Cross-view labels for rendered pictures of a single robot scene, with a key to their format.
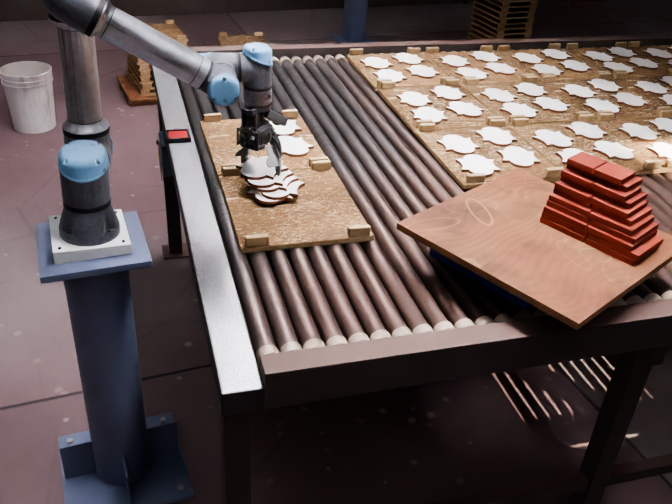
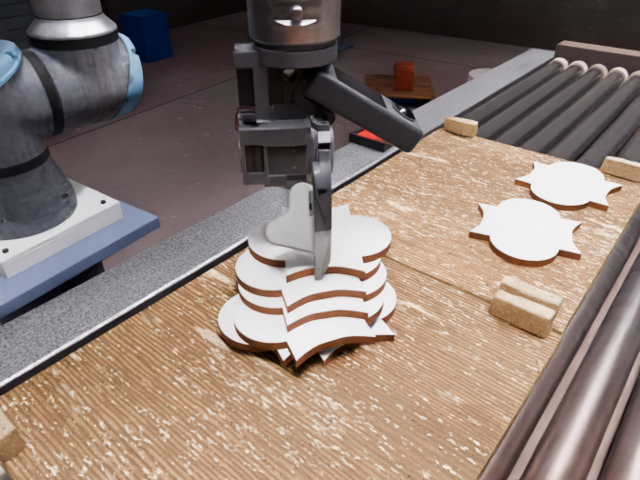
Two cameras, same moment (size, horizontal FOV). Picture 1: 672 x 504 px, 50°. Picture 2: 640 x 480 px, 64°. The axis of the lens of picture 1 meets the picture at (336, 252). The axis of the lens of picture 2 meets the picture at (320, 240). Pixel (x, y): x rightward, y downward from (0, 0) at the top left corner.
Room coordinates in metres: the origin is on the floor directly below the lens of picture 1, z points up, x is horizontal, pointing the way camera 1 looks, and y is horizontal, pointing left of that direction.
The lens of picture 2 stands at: (1.62, -0.15, 1.29)
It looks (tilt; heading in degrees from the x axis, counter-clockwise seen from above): 34 degrees down; 57
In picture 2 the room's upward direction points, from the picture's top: straight up
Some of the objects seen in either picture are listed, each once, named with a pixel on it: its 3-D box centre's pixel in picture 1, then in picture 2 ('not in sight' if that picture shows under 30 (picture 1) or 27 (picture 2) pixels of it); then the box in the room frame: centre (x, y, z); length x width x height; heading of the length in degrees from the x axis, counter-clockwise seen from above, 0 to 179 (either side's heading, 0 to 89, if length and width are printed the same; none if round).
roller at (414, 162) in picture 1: (404, 151); not in sight; (2.25, -0.21, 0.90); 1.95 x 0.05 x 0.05; 18
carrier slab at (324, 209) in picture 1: (291, 205); (290, 378); (1.77, 0.13, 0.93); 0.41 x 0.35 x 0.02; 18
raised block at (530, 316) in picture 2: (321, 165); (521, 312); (1.99, 0.06, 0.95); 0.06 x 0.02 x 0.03; 108
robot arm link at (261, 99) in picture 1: (258, 95); (294, 15); (1.84, 0.23, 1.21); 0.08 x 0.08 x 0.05
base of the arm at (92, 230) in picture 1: (88, 214); (12, 181); (1.60, 0.64, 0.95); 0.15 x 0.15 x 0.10
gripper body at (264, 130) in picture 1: (256, 124); (288, 111); (1.84, 0.24, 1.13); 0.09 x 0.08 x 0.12; 152
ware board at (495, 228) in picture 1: (542, 235); not in sight; (1.52, -0.49, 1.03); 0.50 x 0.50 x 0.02; 45
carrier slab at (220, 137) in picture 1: (262, 144); (482, 203); (2.16, 0.26, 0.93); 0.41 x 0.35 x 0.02; 18
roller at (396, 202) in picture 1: (361, 153); not in sight; (2.20, -0.06, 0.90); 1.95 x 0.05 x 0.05; 18
